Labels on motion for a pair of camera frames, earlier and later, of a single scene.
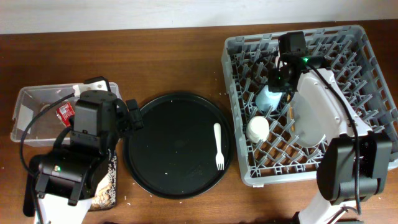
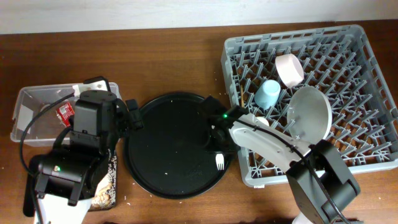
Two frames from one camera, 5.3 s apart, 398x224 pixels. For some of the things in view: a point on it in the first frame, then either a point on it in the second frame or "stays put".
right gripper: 273,84 → 230,147
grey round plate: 306,122 stays put
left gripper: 138,121 stays put
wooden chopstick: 293,127 → 242,101
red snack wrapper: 64,112 stays put
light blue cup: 265,99 stays put
